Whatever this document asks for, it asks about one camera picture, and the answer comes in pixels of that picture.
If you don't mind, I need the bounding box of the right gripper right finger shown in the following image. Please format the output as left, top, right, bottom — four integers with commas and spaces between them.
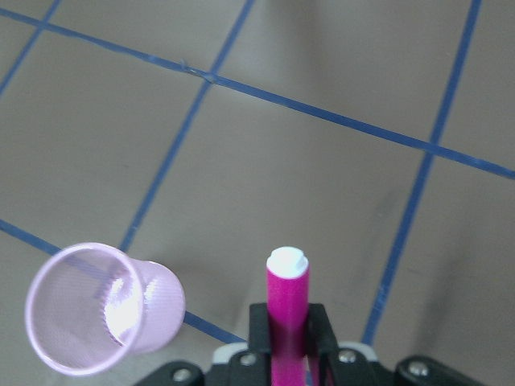
306, 303, 393, 386

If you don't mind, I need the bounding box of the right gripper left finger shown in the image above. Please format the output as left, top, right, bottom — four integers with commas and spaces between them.
137, 303, 272, 385

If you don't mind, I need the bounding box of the pink marker pen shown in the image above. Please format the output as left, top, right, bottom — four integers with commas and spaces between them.
266, 246, 310, 385

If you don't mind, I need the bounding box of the pink mesh cup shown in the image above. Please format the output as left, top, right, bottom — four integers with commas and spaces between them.
24, 242, 186, 376

